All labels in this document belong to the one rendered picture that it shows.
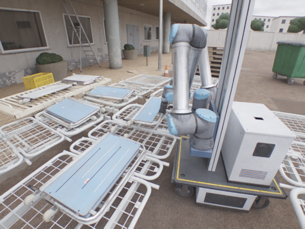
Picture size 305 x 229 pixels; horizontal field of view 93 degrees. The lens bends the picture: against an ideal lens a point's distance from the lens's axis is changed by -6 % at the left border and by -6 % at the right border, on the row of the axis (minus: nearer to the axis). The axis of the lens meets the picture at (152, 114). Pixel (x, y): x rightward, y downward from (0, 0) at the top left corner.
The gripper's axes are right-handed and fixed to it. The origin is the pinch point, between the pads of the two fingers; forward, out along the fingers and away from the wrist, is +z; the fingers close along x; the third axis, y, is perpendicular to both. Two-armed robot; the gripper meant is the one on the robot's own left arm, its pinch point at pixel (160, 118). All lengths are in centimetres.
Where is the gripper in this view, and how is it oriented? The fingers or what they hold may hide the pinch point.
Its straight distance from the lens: 168.0
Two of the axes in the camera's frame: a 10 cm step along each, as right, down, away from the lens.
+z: -1.9, 8.5, 4.9
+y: 2.8, -4.3, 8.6
